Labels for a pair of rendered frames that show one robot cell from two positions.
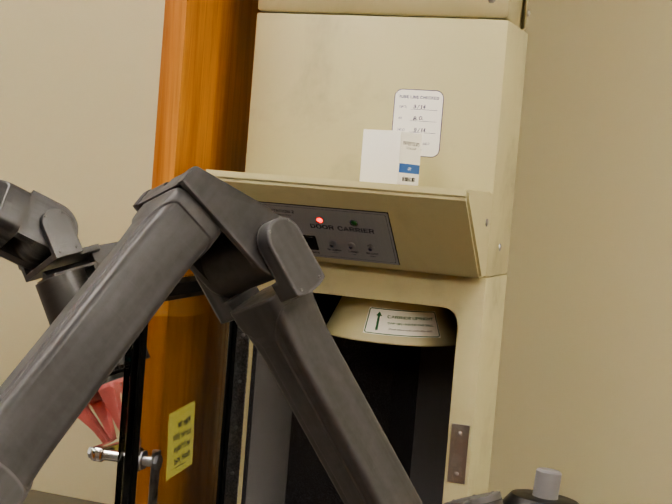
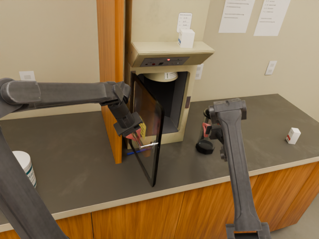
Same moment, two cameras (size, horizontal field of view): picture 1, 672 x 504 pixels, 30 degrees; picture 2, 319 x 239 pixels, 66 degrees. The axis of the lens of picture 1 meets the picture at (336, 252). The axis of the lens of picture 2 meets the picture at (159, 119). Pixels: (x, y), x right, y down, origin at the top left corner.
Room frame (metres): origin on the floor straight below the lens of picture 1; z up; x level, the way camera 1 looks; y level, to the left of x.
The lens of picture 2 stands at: (0.77, 0.68, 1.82)
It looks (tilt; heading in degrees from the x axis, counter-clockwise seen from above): 34 degrees down; 317
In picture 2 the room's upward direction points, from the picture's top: 7 degrees clockwise
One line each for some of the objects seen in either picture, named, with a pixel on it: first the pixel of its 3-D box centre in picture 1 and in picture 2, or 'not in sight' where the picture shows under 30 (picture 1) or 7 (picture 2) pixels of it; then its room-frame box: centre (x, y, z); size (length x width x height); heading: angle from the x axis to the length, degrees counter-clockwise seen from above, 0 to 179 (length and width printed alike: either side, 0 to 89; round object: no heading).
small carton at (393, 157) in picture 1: (390, 157); (186, 38); (1.45, -0.05, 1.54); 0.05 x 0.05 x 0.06; 58
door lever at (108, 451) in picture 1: (127, 450); (142, 140); (1.35, 0.21, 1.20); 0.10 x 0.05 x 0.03; 165
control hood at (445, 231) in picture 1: (344, 223); (172, 58); (1.46, -0.01, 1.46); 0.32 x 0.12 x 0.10; 70
